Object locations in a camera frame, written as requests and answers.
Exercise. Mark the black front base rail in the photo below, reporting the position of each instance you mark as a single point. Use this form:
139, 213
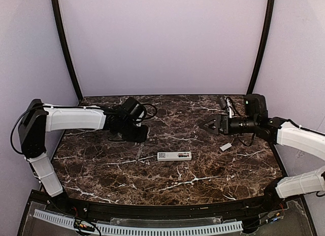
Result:
246, 209

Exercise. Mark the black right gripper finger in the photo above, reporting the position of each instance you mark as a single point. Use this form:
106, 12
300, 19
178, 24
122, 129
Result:
211, 122
211, 129

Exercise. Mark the white battery cover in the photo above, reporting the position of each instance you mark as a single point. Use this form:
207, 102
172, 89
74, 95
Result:
226, 146

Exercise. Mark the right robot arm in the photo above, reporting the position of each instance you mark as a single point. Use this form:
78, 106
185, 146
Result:
277, 131

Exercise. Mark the black corner post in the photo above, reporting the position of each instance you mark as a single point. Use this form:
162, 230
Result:
65, 49
262, 46

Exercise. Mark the white left cable duct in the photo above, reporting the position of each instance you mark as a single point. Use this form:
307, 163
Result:
55, 218

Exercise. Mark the black right corner post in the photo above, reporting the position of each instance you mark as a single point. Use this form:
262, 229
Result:
262, 46

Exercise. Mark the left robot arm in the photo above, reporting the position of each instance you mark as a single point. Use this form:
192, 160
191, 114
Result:
40, 118

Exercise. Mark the white cable duct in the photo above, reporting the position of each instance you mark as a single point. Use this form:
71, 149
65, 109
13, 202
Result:
55, 218
216, 229

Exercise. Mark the white right cable duct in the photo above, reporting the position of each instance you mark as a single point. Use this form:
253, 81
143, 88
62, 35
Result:
216, 229

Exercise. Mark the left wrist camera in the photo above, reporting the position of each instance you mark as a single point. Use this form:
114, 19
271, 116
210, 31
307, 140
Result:
139, 121

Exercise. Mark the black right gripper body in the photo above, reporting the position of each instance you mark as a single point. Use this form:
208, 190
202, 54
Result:
224, 124

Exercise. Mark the black left corner post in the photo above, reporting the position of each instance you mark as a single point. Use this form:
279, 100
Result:
65, 49

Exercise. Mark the white remote control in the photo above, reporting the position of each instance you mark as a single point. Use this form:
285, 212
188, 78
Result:
171, 156

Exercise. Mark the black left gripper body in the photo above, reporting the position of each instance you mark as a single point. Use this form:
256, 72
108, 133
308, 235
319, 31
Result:
141, 133

